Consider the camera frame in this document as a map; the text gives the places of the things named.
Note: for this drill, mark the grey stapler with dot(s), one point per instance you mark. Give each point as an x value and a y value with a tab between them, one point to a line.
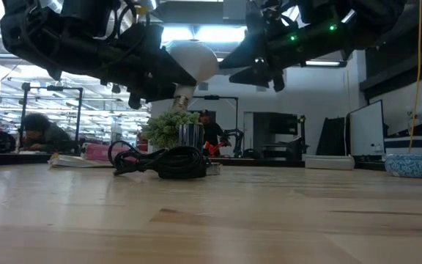
328	162

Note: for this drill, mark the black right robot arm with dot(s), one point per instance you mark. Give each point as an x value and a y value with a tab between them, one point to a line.
361	22

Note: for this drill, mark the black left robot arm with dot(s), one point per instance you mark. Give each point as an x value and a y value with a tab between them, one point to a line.
68	40

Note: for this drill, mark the black background stand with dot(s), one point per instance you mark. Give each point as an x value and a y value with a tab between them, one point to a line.
80	110
214	97

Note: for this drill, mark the brown notebook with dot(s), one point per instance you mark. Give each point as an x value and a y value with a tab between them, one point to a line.
75	162

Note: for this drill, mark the background black robot arm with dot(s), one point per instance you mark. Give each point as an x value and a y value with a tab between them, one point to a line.
237	141

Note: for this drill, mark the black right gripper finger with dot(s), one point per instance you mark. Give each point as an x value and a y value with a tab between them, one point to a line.
251	55
258	75

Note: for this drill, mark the person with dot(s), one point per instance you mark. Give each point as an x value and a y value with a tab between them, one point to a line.
42	133
212	132

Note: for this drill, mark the white lightbulb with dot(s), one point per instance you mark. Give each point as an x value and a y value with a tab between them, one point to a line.
196	60

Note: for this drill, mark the white board panel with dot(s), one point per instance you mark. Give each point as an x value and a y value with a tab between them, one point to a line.
366	128

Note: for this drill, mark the green potted plant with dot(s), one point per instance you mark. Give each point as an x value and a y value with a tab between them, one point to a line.
163	128

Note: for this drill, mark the pink stapler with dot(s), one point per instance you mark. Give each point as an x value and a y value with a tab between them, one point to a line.
95	152

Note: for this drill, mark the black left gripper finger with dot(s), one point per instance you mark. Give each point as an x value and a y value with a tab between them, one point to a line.
167	75

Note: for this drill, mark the small blue ball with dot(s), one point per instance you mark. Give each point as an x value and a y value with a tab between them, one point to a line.
407	165

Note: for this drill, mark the navy white striped box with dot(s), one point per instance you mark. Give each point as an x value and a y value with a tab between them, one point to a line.
416	144

